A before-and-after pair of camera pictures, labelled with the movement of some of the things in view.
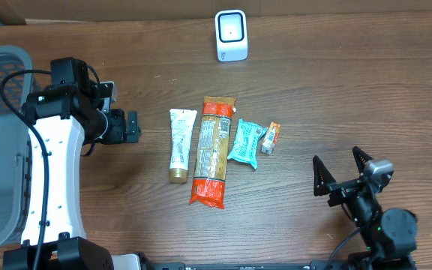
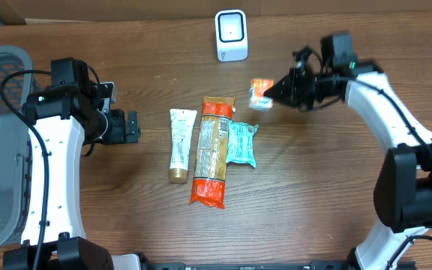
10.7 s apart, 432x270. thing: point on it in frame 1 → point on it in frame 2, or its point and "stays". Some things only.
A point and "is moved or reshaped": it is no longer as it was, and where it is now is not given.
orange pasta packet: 214,150 stays
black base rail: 278,265 stays
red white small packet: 271,138 → 257,100
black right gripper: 324,181 → 293,92
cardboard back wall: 5,13 stays
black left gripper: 123,132 stays
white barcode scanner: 231,28 stays
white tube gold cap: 181,123 stays
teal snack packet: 246,143 is moved or reshaped
